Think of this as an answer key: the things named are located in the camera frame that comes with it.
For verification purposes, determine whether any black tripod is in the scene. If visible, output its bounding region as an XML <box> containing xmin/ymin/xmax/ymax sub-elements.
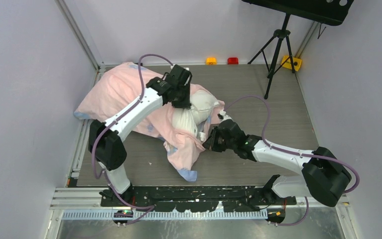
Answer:
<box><xmin>248</xmin><ymin>13</ymin><xmax>296</xmax><ymax>99</ymax></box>

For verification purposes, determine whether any white pillow care label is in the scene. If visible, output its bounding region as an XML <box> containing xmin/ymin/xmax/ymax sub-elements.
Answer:
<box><xmin>197</xmin><ymin>131</ymin><xmax>207</xmax><ymax>142</ymax></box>

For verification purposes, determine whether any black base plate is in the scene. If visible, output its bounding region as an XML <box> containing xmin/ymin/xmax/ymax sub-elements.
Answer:
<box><xmin>99</xmin><ymin>186</ymin><xmax>296</xmax><ymax>213</ymax></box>

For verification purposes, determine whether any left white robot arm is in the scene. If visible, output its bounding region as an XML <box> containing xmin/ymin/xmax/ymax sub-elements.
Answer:
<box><xmin>89</xmin><ymin>65</ymin><xmax>192</xmax><ymax>206</ymax></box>

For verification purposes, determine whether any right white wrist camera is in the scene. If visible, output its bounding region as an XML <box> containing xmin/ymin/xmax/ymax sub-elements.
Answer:
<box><xmin>217</xmin><ymin>110</ymin><xmax>232</xmax><ymax>122</ymax></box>

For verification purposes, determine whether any red block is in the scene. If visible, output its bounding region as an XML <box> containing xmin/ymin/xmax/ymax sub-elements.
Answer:
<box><xmin>227</xmin><ymin>57</ymin><xmax>239</xmax><ymax>65</ymax></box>

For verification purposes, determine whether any orange block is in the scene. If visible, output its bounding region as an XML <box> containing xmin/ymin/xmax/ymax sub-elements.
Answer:
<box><xmin>205</xmin><ymin>57</ymin><xmax>217</xmax><ymax>65</ymax></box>

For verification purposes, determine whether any yellow block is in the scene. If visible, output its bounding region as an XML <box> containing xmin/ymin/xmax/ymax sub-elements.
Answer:
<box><xmin>280</xmin><ymin>55</ymin><xmax>302</xmax><ymax>72</ymax></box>

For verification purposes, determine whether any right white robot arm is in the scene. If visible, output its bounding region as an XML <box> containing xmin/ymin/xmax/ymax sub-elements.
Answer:
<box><xmin>203</xmin><ymin>119</ymin><xmax>353</xmax><ymax>207</ymax></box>

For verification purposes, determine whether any black overhead panel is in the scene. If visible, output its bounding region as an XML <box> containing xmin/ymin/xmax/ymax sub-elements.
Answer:
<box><xmin>243</xmin><ymin>0</ymin><xmax>354</xmax><ymax>26</ymax></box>

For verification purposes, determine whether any white pillow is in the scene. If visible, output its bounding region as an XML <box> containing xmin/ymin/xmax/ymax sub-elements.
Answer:
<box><xmin>172</xmin><ymin>90</ymin><xmax>220</xmax><ymax>138</ymax></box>

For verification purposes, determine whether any white slotted cable duct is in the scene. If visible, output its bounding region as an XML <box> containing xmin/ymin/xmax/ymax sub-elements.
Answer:
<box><xmin>62</xmin><ymin>209</ymin><xmax>268</xmax><ymax>221</ymax></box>

